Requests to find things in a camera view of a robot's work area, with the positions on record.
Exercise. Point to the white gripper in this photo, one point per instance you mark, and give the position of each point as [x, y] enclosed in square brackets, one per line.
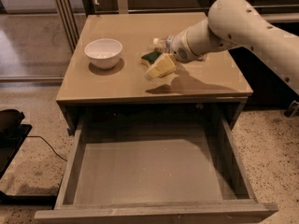
[179, 48]

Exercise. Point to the green and yellow sponge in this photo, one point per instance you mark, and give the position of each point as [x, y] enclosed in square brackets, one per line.
[150, 58]

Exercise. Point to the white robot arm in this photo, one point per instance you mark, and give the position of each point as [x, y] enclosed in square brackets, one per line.
[230, 24]

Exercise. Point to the beige drawer cabinet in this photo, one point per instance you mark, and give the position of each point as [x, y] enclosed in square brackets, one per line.
[216, 79]

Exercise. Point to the open grey top drawer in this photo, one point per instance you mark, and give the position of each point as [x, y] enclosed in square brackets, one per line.
[156, 172]

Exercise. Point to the clear labelled plastic bottle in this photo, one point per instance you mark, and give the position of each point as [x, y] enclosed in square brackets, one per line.
[163, 44]

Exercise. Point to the white ceramic bowl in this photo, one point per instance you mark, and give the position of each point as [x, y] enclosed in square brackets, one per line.
[104, 53]

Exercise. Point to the black chair base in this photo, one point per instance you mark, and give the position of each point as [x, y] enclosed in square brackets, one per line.
[12, 135]

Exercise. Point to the metal railing frame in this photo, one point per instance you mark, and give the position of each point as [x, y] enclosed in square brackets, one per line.
[124, 0]

